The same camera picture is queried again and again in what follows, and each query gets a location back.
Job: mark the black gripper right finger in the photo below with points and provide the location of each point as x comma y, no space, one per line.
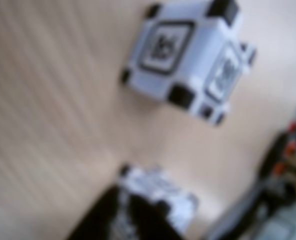
153,222

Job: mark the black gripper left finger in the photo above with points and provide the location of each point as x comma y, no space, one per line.
98,217

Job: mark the white cube with bolt symbol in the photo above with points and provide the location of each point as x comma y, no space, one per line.
195,62

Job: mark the white cube with house symbol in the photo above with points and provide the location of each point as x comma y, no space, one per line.
160,180

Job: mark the black device with orange parts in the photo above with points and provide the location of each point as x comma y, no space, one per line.
275,155

